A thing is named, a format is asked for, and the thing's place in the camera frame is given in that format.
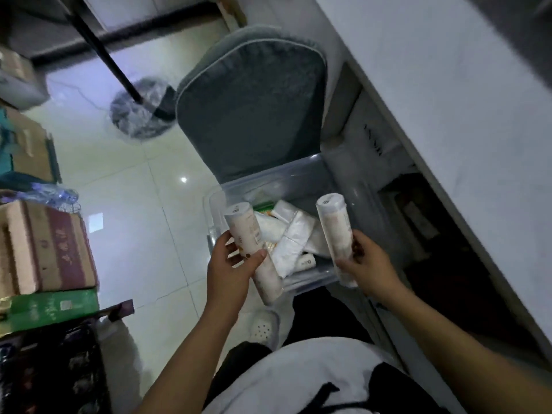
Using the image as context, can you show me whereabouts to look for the plain brown cardboard box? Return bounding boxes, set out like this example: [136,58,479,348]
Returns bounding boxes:
[0,46,50,111]

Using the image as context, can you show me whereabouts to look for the clear plastic bag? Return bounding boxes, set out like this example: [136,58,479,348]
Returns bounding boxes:
[0,182,81,213]

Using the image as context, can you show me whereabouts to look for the grey mop with black handle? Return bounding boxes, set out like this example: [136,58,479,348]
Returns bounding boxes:
[52,0,178,141]

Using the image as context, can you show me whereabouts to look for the dark printed box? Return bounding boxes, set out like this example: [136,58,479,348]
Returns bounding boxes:
[0,318,114,414]

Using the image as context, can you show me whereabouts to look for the white carton box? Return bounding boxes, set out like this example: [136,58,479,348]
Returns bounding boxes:
[321,62,417,179]

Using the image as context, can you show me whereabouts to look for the brown and red cardboard box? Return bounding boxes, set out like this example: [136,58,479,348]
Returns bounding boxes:
[0,200,99,299]

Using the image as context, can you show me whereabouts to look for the grey cushioned chair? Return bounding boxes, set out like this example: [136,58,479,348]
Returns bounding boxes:
[175,24,328,184]

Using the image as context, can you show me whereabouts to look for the person's right forearm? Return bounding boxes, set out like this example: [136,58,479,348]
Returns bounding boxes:
[374,283,552,414]

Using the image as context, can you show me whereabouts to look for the white cylindrical pack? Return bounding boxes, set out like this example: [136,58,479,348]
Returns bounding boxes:
[316,193,360,290]
[223,202,284,306]

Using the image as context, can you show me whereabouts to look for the clear plastic storage bin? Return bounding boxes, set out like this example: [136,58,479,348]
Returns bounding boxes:
[204,152,411,299]

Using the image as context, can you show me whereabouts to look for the white tissue packet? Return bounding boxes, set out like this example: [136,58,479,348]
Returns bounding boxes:
[271,199,302,224]
[305,222,334,258]
[254,211,289,244]
[270,211,316,279]

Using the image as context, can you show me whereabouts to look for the white shoe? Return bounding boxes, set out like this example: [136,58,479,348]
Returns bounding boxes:
[249,309,281,350]

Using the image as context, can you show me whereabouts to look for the person's right hand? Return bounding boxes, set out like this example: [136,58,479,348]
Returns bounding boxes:
[336,230,404,305]

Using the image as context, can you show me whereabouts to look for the white shirt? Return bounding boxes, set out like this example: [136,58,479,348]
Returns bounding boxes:
[202,337,454,414]

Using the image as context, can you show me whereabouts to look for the person's left hand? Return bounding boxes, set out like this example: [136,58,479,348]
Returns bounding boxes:
[206,231,267,312]

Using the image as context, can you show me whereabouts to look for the black trousers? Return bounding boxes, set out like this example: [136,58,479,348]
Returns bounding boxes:
[203,288,377,410]

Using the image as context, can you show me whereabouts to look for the small white tube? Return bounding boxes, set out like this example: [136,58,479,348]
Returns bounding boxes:
[293,253,317,274]

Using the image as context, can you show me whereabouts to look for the person's left forearm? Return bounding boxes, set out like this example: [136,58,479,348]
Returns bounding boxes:
[134,297,251,414]

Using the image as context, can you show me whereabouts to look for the brown and teal cardboard box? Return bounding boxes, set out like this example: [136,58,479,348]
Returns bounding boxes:
[0,107,62,187]

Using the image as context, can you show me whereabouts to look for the green flat box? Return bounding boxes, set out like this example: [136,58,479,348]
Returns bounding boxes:
[0,289,101,338]

